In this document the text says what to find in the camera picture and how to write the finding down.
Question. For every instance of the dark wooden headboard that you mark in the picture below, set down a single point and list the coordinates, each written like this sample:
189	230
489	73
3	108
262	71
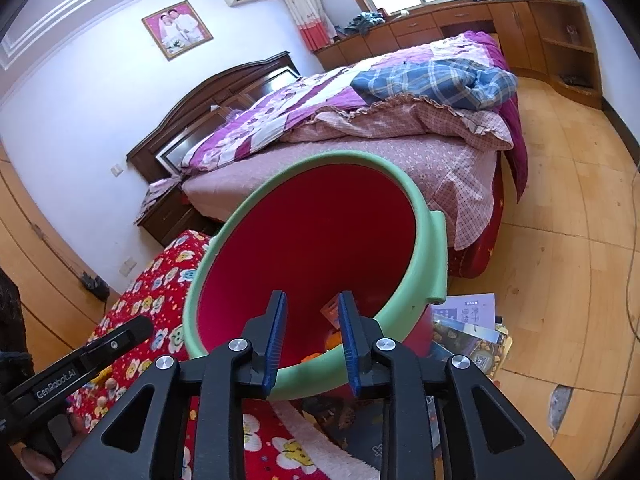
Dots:
210	95

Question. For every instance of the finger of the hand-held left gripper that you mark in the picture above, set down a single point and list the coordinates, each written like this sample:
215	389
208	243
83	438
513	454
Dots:
117	342

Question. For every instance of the bed with purple quilt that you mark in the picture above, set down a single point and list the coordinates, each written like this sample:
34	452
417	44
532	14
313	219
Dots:
260	115

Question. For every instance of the white wall socket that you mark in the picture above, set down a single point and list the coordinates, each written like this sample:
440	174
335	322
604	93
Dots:
128	266

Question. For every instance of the pink lace-edged quilt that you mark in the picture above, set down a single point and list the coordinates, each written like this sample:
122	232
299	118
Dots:
400	120

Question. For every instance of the wooden window cabinet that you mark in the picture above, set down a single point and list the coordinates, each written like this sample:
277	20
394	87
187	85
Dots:
510	30

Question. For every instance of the white light switch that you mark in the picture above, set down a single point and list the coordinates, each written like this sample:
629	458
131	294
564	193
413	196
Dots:
117	169

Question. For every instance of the blue clothes pile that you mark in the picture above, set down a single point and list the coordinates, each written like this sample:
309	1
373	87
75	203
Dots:
365	22

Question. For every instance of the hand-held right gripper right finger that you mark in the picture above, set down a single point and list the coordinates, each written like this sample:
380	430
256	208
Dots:
348	345

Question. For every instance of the framed wall photo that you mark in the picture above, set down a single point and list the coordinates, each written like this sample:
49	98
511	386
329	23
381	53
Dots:
177	30

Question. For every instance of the red white curtain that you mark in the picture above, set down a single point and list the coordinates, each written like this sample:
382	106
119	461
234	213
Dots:
305	5

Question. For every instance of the light wooden wardrobe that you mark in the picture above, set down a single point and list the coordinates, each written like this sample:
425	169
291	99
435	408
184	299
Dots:
30	240

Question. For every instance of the orange snack packet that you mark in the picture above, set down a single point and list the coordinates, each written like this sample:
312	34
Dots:
331	312

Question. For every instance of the pink cloth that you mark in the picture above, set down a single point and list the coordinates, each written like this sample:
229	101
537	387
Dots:
157	192

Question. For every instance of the dark printed cloth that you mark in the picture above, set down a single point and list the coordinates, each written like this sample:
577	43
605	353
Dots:
360	435

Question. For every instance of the person's left hand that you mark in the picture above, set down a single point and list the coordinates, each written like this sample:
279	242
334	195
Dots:
37	462

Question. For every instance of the red bucket with green rim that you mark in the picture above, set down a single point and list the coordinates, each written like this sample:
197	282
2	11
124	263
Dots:
310	240

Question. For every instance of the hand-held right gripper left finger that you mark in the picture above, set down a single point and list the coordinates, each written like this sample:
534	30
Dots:
277	340

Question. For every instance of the blue plaid cloth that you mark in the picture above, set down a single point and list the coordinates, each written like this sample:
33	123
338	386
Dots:
430	80

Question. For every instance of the white booklet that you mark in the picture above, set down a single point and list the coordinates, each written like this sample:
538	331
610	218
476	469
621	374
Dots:
467	310

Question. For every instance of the glossy magazine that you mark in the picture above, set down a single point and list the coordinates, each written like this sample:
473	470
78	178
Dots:
475	350

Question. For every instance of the dark wooden nightstand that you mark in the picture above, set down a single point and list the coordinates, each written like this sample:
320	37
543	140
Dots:
170	215

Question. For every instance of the red smiley printed blanket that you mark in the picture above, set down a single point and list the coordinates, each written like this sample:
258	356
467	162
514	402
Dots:
150	290

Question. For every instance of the person's dark clothing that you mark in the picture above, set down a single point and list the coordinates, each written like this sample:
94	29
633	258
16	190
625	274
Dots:
12	330

